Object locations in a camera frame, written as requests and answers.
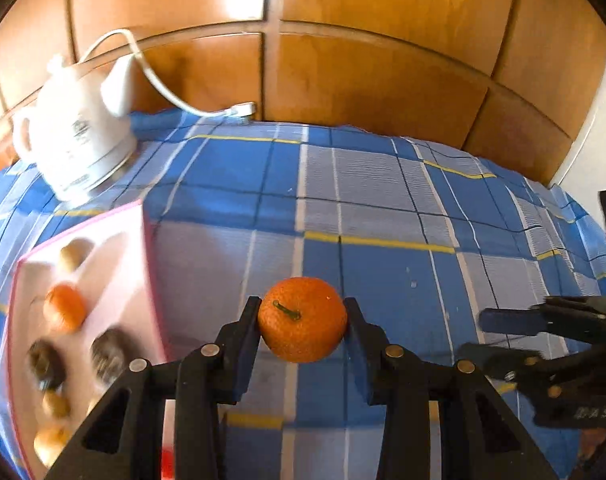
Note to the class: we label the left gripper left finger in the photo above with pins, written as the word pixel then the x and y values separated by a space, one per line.
pixel 122 436

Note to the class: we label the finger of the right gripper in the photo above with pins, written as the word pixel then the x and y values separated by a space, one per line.
pixel 498 362
pixel 557 315

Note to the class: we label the small red tomato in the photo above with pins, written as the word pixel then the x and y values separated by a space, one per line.
pixel 167 464

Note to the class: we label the dark brown oval fruit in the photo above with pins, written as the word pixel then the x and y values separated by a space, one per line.
pixel 110 354

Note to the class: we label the orange tangerine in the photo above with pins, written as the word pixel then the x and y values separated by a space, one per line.
pixel 64 309
pixel 302 320

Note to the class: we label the small tan longan fruit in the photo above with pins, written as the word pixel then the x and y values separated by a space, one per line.
pixel 55 405

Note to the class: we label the small tan round fruit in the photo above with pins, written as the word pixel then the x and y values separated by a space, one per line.
pixel 73 254

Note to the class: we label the person right hand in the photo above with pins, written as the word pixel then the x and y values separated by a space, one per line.
pixel 590 440

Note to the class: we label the pink shallow cardboard tray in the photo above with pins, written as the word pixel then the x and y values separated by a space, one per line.
pixel 117 283

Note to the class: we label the blue plaid tablecloth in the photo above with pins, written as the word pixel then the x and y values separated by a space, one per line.
pixel 422 235

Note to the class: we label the white ceramic electric kettle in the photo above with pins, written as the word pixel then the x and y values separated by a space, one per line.
pixel 78 133

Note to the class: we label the wooden wall cabinet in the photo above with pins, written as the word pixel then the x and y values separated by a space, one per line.
pixel 508 80

